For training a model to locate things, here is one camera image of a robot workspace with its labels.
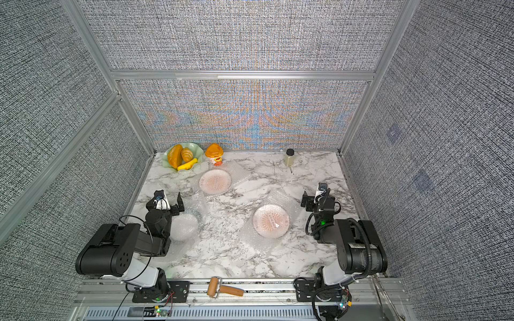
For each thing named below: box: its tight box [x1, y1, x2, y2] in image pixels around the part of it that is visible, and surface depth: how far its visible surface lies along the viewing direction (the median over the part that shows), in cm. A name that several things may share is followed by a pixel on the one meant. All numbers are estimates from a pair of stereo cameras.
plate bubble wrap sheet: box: [193, 160, 257, 201], surface depth 106 cm
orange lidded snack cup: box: [204, 143, 225, 166], surface depth 109 cm
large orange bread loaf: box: [167, 144, 183, 170], surface depth 108 cm
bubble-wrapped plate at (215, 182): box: [198, 168, 232, 196], surface depth 106 cm
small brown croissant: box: [180, 147, 194, 163], surface depth 112 cm
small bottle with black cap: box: [283, 148, 296, 168], surface depth 109 cm
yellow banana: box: [177, 157, 199, 171], surface depth 109 cm
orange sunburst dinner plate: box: [252, 203, 291, 240], surface depth 92 cm
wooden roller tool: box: [206, 276, 245, 299], surface depth 75 cm
